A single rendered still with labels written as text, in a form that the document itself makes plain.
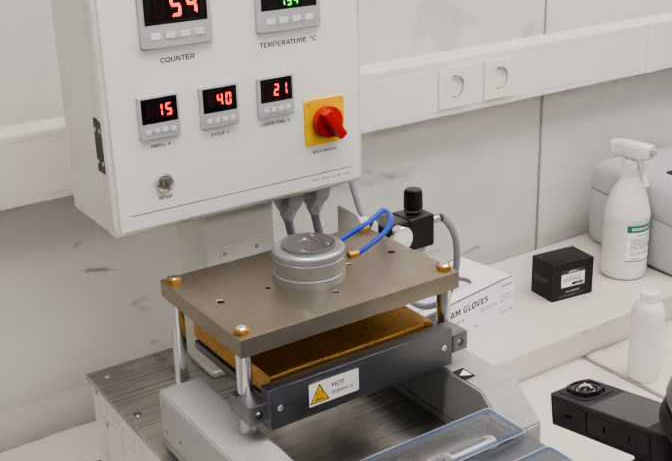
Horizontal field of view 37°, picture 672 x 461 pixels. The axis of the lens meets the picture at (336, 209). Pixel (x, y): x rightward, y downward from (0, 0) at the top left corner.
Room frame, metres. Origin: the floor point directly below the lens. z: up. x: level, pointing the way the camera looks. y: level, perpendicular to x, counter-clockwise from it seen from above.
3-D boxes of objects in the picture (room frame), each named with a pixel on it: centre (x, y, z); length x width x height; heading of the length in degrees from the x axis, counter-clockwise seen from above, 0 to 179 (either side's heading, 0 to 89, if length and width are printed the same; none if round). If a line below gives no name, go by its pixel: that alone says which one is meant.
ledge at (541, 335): (1.63, -0.38, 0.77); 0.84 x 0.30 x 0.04; 124
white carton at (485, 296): (1.50, -0.17, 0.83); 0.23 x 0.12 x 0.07; 133
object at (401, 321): (1.00, 0.02, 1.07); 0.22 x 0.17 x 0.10; 123
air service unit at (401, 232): (1.23, -0.08, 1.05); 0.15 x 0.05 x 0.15; 123
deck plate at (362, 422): (1.03, 0.05, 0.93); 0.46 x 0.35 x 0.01; 33
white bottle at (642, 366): (1.39, -0.47, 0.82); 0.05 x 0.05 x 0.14
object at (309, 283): (1.04, 0.03, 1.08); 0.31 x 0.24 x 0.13; 123
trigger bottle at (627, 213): (1.69, -0.52, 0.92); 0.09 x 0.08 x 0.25; 40
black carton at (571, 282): (1.62, -0.39, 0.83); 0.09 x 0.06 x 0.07; 116
